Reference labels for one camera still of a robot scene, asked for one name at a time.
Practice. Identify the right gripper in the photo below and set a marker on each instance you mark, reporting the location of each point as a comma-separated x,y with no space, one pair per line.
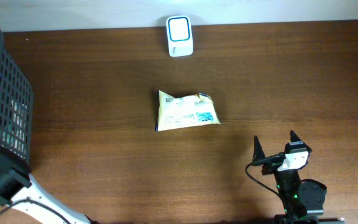
258,153

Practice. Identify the cream yellow snack bag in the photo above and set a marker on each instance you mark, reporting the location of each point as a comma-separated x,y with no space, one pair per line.
185,112

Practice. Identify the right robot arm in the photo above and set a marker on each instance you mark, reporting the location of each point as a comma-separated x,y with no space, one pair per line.
302,199

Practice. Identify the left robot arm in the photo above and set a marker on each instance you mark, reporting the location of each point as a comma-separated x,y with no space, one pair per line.
20,191

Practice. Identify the white barcode scanner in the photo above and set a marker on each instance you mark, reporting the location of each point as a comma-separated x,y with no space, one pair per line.
179,36

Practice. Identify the dark grey plastic basket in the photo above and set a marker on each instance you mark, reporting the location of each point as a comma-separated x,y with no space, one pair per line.
16,106

